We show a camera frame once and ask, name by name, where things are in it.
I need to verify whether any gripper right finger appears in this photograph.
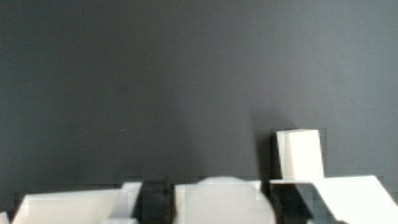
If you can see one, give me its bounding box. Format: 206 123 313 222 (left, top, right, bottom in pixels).
270 183 332 224

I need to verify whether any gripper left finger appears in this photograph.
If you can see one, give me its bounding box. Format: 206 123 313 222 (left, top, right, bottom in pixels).
133 181 174 224

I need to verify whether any white cabinet body box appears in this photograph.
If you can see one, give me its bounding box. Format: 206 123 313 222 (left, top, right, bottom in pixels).
0 176 398 224

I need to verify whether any white L-shaped obstacle frame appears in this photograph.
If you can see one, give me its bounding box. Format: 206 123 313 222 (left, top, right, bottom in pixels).
277 129 324 180

